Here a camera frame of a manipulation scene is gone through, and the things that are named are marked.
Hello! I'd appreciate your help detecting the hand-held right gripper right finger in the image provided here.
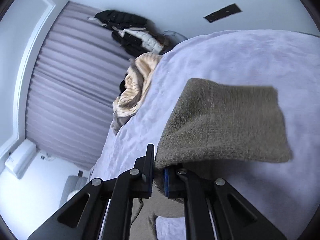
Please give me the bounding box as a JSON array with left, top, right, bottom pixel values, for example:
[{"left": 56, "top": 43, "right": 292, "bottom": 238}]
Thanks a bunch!
[{"left": 164, "top": 167, "right": 288, "bottom": 240}]

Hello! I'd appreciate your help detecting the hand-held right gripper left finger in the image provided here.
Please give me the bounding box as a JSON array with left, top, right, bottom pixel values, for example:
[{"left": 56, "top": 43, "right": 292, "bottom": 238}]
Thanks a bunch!
[{"left": 27, "top": 144, "right": 155, "bottom": 240}]

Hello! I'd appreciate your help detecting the olive fleece garment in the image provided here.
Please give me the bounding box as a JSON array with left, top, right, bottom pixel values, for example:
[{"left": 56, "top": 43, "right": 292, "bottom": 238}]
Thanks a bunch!
[{"left": 130, "top": 78, "right": 293, "bottom": 240}]

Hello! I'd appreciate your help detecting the grey crumpled cloth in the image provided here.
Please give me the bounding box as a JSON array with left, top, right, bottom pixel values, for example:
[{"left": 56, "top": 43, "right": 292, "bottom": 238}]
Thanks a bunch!
[{"left": 111, "top": 114, "right": 132, "bottom": 136}]

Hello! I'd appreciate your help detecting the white round pillow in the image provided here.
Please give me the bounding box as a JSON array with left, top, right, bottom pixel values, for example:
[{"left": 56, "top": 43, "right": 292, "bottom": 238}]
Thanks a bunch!
[{"left": 66, "top": 190, "right": 81, "bottom": 202}]

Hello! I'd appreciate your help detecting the grey quilted headboard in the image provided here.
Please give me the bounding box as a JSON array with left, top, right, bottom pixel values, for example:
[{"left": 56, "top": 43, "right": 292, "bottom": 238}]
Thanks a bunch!
[{"left": 59, "top": 175, "right": 88, "bottom": 208}]

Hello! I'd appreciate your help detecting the cream striped cloth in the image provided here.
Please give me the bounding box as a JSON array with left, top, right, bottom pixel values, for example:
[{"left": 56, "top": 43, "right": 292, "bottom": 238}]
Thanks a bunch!
[{"left": 112, "top": 52, "right": 163, "bottom": 118}]

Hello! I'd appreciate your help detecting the pale pleated curtain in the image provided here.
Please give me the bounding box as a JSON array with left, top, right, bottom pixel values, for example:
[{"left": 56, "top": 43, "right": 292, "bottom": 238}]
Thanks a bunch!
[{"left": 25, "top": 1, "right": 140, "bottom": 172}]

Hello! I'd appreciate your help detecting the white air conditioner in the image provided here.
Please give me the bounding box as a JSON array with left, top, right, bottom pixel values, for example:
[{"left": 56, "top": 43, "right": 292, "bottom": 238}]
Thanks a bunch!
[{"left": 4, "top": 140, "right": 37, "bottom": 180}]

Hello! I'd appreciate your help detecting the lavender plush blanket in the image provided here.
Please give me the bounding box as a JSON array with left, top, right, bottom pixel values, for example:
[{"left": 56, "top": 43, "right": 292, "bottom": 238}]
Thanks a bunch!
[{"left": 89, "top": 29, "right": 320, "bottom": 240}]

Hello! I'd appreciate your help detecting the white puffer jacket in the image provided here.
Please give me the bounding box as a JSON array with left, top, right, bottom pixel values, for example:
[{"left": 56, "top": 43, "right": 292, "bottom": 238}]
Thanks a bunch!
[{"left": 117, "top": 29, "right": 163, "bottom": 55}]

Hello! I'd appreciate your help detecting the black puffer jacket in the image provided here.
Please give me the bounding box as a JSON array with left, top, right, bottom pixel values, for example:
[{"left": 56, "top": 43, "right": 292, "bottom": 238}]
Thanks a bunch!
[{"left": 94, "top": 10, "right": 157, "bottom": 58}]

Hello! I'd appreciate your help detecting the black ceiling vent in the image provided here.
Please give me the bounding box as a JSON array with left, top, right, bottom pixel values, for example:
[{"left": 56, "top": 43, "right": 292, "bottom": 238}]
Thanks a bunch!
[{"left": 204, "top": 4, "right": 243, "bottom": 23}]

